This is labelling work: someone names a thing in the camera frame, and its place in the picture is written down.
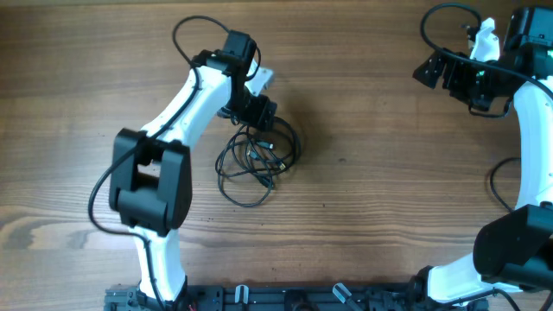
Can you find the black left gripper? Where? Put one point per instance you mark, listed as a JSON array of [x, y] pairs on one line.
[[260, 116]]

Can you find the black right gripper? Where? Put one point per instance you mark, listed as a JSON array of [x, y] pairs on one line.
[[435, 62]]

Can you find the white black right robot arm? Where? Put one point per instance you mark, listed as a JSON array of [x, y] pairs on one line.
[[512, 253]]

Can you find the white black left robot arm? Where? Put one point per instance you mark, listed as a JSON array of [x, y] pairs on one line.
[[151, 171]]

